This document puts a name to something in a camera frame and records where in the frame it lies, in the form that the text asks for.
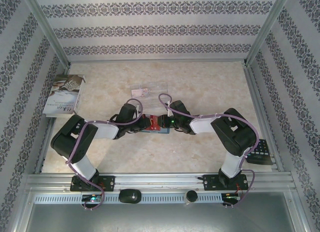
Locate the red plastic card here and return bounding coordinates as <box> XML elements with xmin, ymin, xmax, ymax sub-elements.
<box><xmin>149</xmin><ymin>115</ymin><xmax>161</xmax><ymax>131</ymax></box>

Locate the blue leather card holder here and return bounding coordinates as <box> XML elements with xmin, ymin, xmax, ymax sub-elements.
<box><xmin>137</xmin><ymin>113</ymin><xmax>173</xmax><ymax>135</ymax></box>

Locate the clear acrylic tiered organizer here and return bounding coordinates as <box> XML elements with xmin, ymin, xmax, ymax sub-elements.
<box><xmin>131</xmin><ymin>83</ymin><xmax>169</xmax><ymax>110</ymax></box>

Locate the white floral VIP card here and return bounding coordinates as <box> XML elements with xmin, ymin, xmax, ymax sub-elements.
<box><xmin>132</xmin><ymin>88</ymin><xmax>151</xmax><ymax>98</ymax></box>

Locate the paperback book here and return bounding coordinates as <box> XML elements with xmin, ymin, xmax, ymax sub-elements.
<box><xmin>42</xmin><ymin>74</ymin><xmax>86</xmax><ymax>118</ymax></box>

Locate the black computer mouse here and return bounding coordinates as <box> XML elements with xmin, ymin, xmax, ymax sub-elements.
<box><xmin>118</xmin><ymin>188</ymin><xmax>143</xmax><ymax>205</ymax></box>

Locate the black round knob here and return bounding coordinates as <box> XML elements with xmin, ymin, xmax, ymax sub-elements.
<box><xmin>185</xmin><ymin>190</ymin><xmax>198</xmax><ymax>205</ymax></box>

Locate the small circuit board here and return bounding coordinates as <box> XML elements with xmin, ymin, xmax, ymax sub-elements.
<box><xmin>221</xmin><ymin>192</ymin><xmax>241</xmax><ymax>201</ymax></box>
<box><xmin>81</xmin><ymin>194</ymin><xmax>104</xmax><ymax>203</ymax></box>

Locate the black remote control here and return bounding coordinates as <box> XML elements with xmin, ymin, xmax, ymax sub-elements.
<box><xmin>246</xmin><ymin>139</ymin><xmax>273</xmax><ymax>166</ymax></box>

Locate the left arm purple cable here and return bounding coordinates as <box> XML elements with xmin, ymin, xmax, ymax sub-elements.
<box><xmin>65</xmin><ymin>98</ymin><xmax>144</xmax><ymax>212</ymax></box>

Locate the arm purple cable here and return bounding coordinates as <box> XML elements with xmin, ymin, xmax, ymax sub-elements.
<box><xmin>158</xmin><ymin>93</ymin><xmax>260</xmax><ymax>210</ymax></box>
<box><xmin>65</xmin><ymin>98</ymin><xmax>144</xmax><ymax>212</ymax></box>

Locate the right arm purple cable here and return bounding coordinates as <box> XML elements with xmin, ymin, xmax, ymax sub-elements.
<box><xmin>158</xmin><ymin>93</ymin><xmax>260</xmax><ymax>210</ymax></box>

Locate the aluminium mounting rail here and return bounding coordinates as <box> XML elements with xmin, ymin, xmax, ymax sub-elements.
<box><xmin>24</xmin><ymin>173</ymin><xmax>295</xmax><ymax>193</ymax></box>

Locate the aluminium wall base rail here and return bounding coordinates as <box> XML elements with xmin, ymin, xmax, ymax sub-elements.
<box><xmin>67</xmin><ymin>58</ymin><xmax>247</xmax><ymax>66</ymax></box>

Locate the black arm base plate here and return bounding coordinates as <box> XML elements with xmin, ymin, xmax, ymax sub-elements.
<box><xmin>69</xmin><ymin>175</ymin><xmax>116</xmax><ymax>193</ymax></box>
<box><xmin>203</xmin><ymin>173</ymin><xmax>249</xmax><ymax>192</ymax></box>

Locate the slotted metal cable duct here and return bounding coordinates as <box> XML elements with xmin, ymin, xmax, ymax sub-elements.
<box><xmin>33</xmin><ymin>193</ymin><xmax>242</xmax><ymax>205</ymax></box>

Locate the aluminium table side rail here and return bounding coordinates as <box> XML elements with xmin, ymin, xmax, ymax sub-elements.
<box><xmin>34</xmin><ymin>65</ymin><xmax>71</xmax><ymax>174</ymax></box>
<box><xmin>242</xmin><ymin>63</ymin><xmax>285</xmax><ymax>172</ymax></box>

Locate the aluminium corner post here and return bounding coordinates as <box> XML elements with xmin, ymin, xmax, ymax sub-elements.
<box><xmin>21</xmin><ymin>0</ymin><xmax>71</xmax><ymax>68</ymax></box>
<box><xmin>243</xmin><ymin>0</ymin><xmax>294</xmax><ymax>67</ymax></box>

